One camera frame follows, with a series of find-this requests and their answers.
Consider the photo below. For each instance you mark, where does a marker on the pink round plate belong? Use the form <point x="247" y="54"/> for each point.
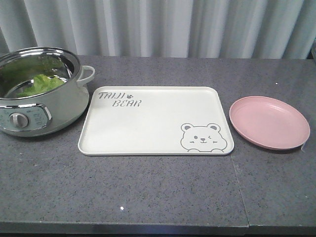
<point x="269" y="123"/>

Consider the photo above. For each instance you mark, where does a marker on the green lettuce leaf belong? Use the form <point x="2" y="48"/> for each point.
<point x="41" y="84"/>

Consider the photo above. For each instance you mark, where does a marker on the cream bear serving tray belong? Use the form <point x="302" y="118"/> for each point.
<point x="155" y="120"/>

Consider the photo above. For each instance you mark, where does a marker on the pale green electric cooking pot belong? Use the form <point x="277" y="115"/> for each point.
<point x="47" y="112"/>

